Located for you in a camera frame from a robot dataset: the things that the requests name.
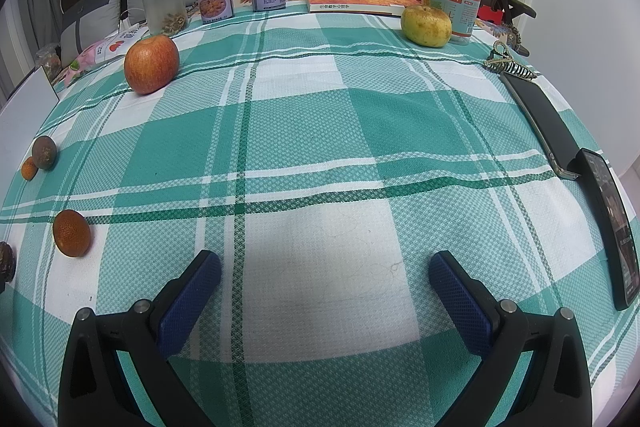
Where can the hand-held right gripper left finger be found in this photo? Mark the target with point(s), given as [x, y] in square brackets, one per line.
[192, 302]

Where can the labelled clear plastic jar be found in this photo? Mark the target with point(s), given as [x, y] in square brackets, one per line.
[455, 2]

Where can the clear jar with black lid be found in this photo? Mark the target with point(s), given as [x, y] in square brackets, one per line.
[165, 7]

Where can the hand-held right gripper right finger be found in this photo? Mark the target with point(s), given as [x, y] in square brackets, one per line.
[460, 307]

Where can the small tangerine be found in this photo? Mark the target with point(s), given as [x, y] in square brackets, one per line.
[29, 168]

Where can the black smartphone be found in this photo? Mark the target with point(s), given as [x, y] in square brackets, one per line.
[612, 232]

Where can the yellow apple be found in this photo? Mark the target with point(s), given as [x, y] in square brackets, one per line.
[426, 26]

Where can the clear bag of snacks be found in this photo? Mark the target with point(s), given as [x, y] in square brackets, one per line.
[48, 61]

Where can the claw hair clip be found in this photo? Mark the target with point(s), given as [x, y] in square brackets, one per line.
[507, 62]

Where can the white packet with red print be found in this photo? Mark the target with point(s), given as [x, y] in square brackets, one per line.
[117, 44]

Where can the red cloth item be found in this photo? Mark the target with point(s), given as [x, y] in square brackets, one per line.
[487, 13]

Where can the rough-skinned orange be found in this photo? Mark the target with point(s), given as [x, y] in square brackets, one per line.
[71, 233]

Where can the small reddish-brown fruit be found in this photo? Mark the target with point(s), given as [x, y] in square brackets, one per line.
[44, 152]

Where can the white cardboard box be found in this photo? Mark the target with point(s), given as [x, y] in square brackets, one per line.
[30, 89]

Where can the grey curtain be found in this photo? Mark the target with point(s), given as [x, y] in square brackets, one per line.
[30, 7]

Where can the red apple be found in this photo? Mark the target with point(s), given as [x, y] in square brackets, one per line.
[151, 64]

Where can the green white plaid cloth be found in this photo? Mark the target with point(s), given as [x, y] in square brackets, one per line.
[320, 187]

